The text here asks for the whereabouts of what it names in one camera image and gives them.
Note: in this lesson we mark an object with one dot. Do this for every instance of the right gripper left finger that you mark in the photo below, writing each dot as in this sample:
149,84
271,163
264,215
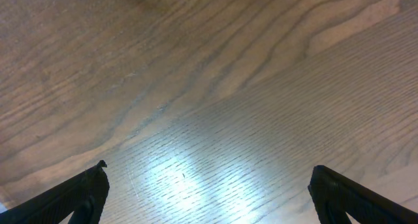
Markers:
82,198

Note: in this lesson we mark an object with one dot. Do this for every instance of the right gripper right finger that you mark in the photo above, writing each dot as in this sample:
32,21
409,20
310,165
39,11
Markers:
337,199

